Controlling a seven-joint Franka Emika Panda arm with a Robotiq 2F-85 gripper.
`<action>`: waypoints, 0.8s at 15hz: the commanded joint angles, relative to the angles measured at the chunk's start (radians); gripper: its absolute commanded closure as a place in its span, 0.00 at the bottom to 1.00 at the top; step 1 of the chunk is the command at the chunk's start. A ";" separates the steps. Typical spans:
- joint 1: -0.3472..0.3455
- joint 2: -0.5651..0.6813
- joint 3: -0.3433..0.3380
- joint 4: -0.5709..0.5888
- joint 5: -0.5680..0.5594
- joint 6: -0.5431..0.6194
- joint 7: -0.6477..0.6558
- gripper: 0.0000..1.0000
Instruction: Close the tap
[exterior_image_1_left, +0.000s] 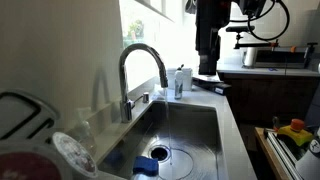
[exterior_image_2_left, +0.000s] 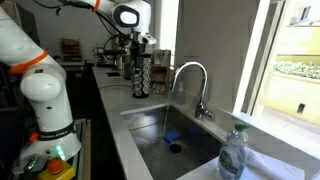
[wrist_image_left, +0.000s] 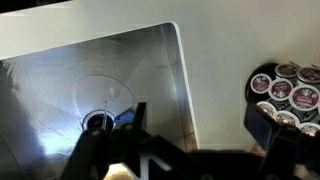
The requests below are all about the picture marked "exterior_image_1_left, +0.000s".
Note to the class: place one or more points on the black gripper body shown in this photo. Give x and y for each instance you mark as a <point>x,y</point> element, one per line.
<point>208,41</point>

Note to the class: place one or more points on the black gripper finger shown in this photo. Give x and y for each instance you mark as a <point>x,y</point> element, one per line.
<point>213,65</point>
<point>203,65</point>

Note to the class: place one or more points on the chrome gooseneck faucet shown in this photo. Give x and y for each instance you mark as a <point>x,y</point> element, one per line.
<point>124,83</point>

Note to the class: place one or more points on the white plastic container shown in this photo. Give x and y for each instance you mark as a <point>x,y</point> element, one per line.
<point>188,78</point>

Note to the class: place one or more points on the black flat box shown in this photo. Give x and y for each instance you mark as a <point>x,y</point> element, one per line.
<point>216,87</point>

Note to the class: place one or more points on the clear dish soap bottle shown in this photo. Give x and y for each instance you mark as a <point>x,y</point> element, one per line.
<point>178,83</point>

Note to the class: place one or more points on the white paper towel roll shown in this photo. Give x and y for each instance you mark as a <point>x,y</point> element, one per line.
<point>249,56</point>

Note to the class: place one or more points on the white cloth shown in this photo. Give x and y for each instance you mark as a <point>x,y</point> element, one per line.
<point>158,93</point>

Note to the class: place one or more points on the blue tape piece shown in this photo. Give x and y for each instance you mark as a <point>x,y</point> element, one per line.
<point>272,69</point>

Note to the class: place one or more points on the dark wooden cabinet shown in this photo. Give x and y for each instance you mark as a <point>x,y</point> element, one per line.
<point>266,96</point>

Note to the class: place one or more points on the chrome round deck cap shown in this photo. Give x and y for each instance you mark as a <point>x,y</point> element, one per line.
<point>145,97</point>

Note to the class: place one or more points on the silver toaster oven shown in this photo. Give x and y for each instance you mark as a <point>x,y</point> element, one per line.
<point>280,58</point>

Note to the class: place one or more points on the stainless steel sink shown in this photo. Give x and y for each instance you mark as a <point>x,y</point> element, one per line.
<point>193,133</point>

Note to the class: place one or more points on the black clamp stand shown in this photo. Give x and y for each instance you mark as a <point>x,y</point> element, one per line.
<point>311,45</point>

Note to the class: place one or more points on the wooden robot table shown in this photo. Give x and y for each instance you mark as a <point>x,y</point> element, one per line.
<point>266,150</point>

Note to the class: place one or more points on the yellow emergency stop button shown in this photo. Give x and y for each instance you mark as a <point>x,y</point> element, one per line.
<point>296,135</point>

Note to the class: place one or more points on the blue sponge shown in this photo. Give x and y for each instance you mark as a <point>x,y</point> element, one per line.
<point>145,165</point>

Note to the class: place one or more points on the clear soap pump dispenser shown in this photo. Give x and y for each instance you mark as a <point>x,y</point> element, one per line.
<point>87,135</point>

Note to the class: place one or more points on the white pod with speckled lid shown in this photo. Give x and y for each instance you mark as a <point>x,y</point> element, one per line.
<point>75,155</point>

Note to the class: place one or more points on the white object with black outline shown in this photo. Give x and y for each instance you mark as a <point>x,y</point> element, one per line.
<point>20,113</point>

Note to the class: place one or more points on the pod with dark red lid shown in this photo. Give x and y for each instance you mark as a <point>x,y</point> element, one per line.
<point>26,166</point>

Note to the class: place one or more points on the black camera on stand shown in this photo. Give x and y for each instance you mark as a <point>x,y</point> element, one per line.
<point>240,29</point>

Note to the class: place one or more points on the window with white frame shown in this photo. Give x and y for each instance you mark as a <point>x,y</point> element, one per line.
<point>150,20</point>

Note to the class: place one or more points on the metal rail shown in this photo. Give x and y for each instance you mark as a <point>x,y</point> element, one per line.
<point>280,150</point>

